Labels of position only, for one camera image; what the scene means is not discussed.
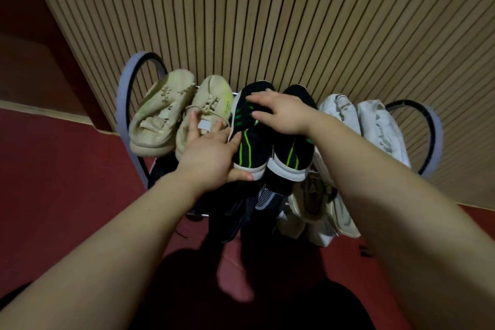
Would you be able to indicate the person's left hand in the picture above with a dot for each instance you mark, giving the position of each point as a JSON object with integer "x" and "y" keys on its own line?
{"x": 207, "y": 161}

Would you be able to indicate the person's right hand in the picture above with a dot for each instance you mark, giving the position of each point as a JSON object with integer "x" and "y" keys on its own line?
{"x": 288, "y": 117}

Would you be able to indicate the person's right fingers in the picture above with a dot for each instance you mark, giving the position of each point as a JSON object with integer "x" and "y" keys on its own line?
{"x": 260, "y": 98}

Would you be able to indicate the person's left middle finger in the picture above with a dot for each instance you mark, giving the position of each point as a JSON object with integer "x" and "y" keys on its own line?
{"x": 219, "y": 127}

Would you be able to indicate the person's left thumb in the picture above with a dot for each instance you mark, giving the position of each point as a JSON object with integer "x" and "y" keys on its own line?
{"x": 240, "y": 176}

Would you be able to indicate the black sneaker green stripes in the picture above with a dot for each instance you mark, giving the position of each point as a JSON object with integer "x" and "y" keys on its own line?
{"x": 294, "y": 155}
{"x": 253, "y": 144}

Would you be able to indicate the person's left forearm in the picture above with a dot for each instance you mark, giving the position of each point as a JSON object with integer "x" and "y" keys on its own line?
{"x": 100, "y": 256}

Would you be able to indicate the person's right forearm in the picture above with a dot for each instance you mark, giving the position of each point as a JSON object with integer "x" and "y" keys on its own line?
{"x": 394, "y": 202}

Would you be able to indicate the beige lace-up shoe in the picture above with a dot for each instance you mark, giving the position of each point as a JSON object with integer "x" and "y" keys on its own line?
{"x": 162, "y": 113}
{"x": 210, "y": 103}

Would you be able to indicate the grey mesh sneaker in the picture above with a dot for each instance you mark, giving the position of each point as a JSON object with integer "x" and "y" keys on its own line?
{"x": 267, "y": 196}

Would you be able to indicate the dark sneaker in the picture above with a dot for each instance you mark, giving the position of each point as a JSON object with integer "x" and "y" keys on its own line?
{"x": 232, "y": 213}

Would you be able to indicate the black shoe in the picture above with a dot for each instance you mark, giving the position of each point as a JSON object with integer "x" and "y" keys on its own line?
{"x": 164, "y": 171}

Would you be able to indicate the cream slip-on shoe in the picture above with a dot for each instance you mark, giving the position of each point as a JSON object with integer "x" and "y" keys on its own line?
{"x": 345, "y": 219}
{"x": 309, "y": 198}

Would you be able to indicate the white canvas shoe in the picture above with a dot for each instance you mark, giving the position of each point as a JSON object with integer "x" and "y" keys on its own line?
{"x": 381, "y": 128}
{"x": 340, "y": 113}

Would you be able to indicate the metal shoe rack round ends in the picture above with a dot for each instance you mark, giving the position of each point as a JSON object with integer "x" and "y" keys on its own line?
{"x": 121, "y": 109}

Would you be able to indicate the person's black garment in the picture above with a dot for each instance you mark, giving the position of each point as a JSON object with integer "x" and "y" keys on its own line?
{"x": 270, "y": 306}

